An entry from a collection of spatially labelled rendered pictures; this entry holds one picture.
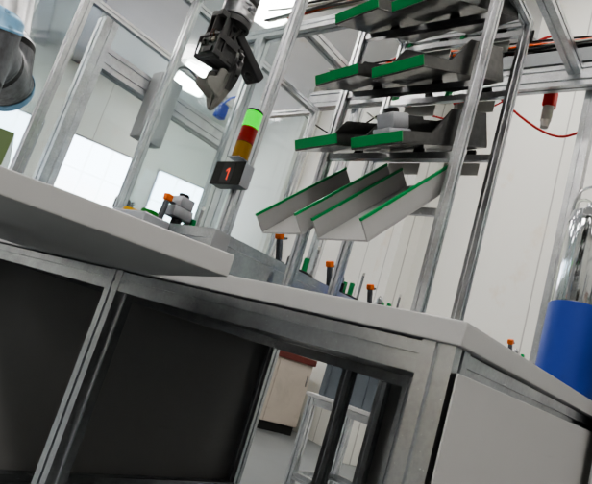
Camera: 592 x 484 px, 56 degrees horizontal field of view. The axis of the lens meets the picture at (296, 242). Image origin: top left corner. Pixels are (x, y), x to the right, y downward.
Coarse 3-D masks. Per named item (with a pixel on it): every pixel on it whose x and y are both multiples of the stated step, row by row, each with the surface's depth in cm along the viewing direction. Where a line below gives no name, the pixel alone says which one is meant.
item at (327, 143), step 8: (344, 128) 131; (352, 128) 132; (360, 128) 134; (368, 128) 136; (376, 128) 119; (320, 136) 115; (328, 136) 114; (336, 136) 112; (344, 136) 113; (352, 136) 115; (296, 144) 121; (304, 144) 120; (312, 144) 117; (320, 144) 116; (328, 144) 114; (336, 144) 112; (344, 144) 114; (328, 152) 128; (336, 152) 129; (344, 152) 130; (352, 152) 131; (368, 152) 133; (376, 152) 134; (384, 152) 135; (392, 152) 136
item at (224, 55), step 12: (216, 12) 122; (228, 12) 122; (216, 24) 122; (228, 24) 122; (240, 24) 123; (204, 36) 122; (216, 36) 119; (228, 36) 120; (204, 48) 120; (216, 48) 118; (228, 48) 121; (204, 60) 122; (216, 60) 122; (228, 60) 121
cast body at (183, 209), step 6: (174, 198) 151; (180, 198) 150; (186, 198) 150; (180, 204) 149; (186, 204) 150; (192, 204) 152; (168, 210) 149; (174, 210) 147; (180, 210) 149; (186, 210) 150; (168, 216) 151; (174, 216) 149; (180, 216) 149; (186, 216) 151; (186, 222) 151
